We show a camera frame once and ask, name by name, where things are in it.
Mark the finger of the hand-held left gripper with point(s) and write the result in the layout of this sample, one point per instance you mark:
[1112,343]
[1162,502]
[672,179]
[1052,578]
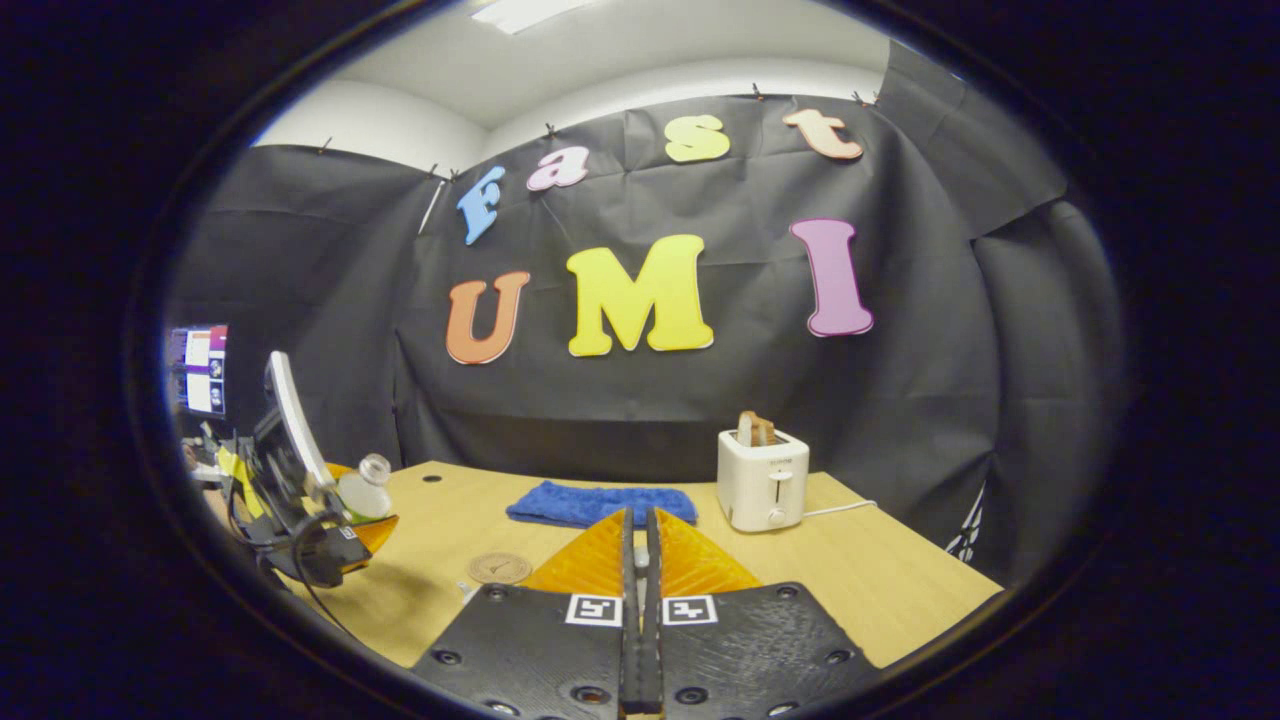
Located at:
[372,538]
[338,470]

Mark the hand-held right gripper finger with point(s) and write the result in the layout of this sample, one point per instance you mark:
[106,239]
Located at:
[629,640]
[652,640]

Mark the clear green-label water bottle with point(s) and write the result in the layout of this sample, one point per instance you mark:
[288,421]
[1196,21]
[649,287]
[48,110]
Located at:
[362,495]

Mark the white ceramic teacup with spout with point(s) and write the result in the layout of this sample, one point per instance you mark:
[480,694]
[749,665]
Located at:
[468,590]

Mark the round wooden coaster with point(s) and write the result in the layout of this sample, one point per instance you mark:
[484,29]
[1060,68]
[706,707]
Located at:
[498,569]

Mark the computer monitor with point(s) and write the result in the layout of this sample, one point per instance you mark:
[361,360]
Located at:
[200,370]

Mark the blue towel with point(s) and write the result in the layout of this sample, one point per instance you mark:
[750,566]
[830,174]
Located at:
[570,503]

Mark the white toaster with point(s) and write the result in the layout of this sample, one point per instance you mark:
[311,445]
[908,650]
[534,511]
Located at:
[760,482]

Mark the black backdrop cloth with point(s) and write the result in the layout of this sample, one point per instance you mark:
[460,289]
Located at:
[650,420]

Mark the toast slice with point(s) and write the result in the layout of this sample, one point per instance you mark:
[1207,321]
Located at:
[755,430]

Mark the white striped dark fabric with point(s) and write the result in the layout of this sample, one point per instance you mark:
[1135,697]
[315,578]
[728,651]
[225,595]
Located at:
[965,540]

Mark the ceiling light panel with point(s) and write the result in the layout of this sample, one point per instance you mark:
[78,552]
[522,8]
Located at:
[520,12]

